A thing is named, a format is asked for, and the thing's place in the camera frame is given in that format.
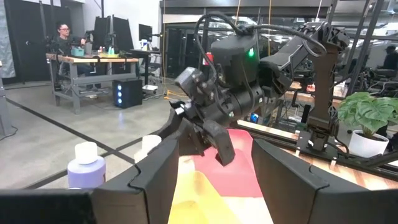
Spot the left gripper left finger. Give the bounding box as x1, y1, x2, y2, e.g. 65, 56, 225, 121
0, 138, 180, 224

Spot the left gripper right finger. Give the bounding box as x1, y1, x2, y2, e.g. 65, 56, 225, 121
252, 139, 398, 224

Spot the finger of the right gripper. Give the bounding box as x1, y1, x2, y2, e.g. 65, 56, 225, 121
203, 119, 236, 166
178, 119, 208, 155

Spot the teal paint bottle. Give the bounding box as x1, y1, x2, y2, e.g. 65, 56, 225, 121
134, 134, 162, 162

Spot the blue paint bottle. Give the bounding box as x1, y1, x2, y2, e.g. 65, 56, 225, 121
67, 141, 106, 190

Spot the pink translucent plastic bin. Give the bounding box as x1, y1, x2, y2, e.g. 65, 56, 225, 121
192, 129, 265, 198

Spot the white tray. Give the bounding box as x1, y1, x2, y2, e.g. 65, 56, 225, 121
142, 83, 159, 95

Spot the computer tower with blue lights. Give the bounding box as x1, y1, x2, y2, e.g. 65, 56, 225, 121
112, 78, 143, 109

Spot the green plant in white pot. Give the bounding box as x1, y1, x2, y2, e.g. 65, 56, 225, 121
337, 91, 398, 159

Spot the grey metal workbench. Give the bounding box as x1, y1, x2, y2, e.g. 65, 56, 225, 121
45, 52, 141, 115

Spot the person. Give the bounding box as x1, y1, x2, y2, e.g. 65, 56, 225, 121
377, 45, 398, 71
53, 22, 94, 77

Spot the yellow floor cable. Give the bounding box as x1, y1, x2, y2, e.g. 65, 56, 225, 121
162, 88, 187, 101

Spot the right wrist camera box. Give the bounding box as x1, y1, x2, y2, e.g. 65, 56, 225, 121
174, 66, 208, 105

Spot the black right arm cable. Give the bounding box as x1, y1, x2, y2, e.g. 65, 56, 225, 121
194, 11, 327, 82

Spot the black upright frame post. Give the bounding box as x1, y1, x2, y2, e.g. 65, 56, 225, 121
326, 0, 386, 96

